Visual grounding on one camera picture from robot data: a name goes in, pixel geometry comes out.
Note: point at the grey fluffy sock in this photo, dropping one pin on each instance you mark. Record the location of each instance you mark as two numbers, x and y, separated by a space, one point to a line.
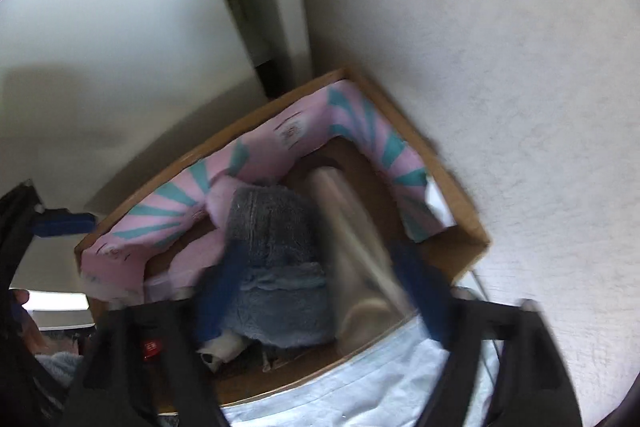
280 267
57 364

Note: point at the pink fluffy cloth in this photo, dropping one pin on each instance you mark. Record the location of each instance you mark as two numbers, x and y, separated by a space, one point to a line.
197 257

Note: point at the black and white sock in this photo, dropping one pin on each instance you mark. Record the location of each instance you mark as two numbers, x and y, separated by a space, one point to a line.
220 349

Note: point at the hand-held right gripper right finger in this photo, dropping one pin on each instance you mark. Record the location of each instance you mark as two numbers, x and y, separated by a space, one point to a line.
420 287

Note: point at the light blue cloth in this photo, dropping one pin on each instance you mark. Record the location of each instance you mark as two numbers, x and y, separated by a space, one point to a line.
350 382

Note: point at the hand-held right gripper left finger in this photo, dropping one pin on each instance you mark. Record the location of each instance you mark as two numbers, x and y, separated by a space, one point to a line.
220 297

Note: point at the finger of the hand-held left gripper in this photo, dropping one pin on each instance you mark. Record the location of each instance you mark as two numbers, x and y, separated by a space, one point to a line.
62 223

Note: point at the cardboard box with pink lining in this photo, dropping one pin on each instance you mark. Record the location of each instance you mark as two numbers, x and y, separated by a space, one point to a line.
380 147

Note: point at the white plastic panel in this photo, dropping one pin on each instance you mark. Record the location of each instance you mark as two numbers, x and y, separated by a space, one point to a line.
62 302

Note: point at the silver tube with black cap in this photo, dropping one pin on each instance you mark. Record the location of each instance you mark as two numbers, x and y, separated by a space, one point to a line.
350 247

